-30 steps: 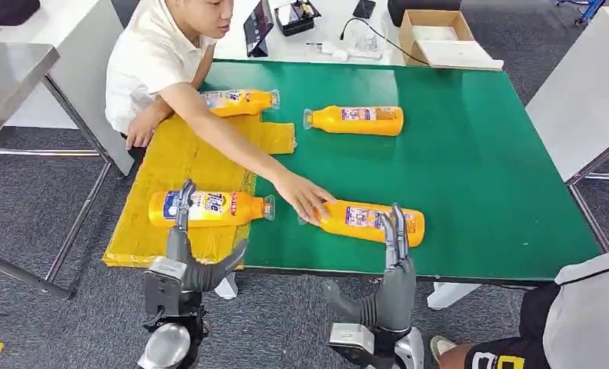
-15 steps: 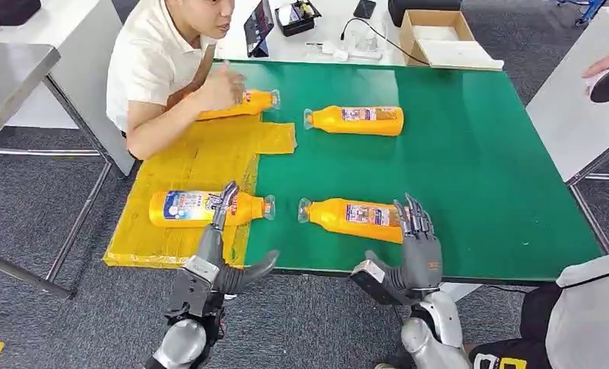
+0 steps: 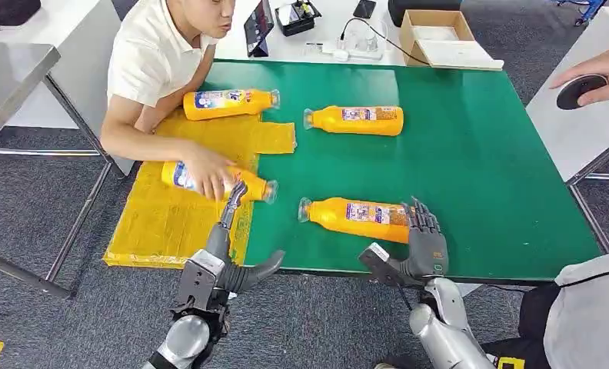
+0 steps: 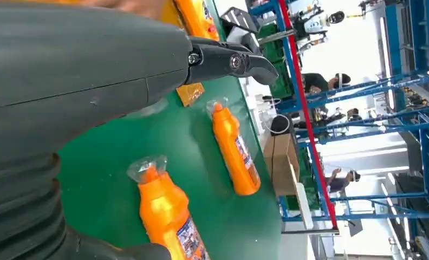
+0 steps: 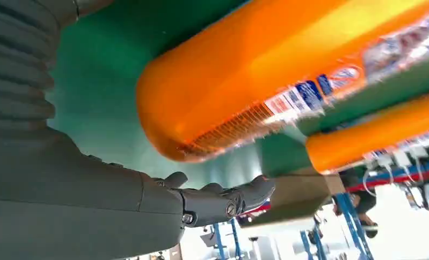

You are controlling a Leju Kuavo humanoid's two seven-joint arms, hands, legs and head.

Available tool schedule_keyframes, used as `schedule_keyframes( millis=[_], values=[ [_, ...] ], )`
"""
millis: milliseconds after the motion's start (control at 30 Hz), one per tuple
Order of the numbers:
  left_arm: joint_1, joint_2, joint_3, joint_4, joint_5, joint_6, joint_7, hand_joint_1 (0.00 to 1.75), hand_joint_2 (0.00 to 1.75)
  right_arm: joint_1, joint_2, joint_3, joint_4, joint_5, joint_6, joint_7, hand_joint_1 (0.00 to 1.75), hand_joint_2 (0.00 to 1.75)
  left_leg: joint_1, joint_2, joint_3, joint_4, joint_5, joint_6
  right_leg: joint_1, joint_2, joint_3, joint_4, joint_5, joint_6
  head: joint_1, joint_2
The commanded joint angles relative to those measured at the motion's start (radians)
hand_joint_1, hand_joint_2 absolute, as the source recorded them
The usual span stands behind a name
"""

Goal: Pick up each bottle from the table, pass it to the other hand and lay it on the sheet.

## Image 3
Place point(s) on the black phone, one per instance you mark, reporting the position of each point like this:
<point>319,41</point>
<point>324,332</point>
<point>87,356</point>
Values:
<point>364,8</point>

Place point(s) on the steel bench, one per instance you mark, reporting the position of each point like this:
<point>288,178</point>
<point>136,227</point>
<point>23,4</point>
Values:
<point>9,76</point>

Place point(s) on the white charger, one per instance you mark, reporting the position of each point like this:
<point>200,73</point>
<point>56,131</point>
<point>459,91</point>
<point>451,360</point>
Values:
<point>335,52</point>

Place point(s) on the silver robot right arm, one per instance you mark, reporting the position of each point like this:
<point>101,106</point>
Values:
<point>442,336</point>

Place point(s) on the cardboard box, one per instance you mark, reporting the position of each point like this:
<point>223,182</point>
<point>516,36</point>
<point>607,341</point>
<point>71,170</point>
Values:
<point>455,52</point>

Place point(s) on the black tablet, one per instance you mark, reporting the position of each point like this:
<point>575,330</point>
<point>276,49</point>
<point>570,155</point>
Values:
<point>257,25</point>

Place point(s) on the blue frame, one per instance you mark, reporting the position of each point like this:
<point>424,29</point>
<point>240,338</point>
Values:
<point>587,10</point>

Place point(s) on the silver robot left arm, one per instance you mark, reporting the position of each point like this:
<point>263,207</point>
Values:
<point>182,341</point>

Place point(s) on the clear plastic holder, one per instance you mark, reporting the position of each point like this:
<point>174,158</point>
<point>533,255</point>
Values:
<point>365,45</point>

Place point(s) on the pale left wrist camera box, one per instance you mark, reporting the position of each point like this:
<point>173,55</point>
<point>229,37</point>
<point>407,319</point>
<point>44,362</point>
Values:
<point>197,280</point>

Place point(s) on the white desk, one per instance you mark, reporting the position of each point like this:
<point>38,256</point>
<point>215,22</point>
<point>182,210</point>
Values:
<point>294,48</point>

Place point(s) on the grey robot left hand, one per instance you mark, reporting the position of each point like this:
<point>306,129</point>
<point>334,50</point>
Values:
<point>223,275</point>

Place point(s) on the person's right hand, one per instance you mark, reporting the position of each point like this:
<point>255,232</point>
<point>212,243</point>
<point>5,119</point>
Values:
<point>207,168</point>

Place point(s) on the white table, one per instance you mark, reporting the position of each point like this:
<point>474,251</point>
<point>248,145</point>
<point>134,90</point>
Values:
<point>579,132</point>
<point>80,61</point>

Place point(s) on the black tray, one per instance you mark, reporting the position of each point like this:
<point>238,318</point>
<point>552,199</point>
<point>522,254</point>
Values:
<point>297,18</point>

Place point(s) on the white table leg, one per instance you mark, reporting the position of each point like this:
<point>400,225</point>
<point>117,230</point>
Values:
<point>467,289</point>

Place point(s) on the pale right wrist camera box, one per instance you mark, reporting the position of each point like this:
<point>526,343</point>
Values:
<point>378,262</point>

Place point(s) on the green mat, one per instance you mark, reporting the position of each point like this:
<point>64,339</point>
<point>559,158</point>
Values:
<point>462,163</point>

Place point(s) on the black disc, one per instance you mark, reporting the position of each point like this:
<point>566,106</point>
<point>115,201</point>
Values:
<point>579,90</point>

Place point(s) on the orange drink bottle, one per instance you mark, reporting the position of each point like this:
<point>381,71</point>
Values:
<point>345,219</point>
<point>253,187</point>
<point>223,106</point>
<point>335,121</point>

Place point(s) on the yellow sheet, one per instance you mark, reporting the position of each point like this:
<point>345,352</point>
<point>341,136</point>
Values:
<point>172,224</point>

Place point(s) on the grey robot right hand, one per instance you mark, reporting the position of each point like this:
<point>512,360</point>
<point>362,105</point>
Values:
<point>429,252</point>

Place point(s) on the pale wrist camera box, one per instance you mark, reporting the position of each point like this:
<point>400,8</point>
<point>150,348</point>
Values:
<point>197,280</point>
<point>378,262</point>

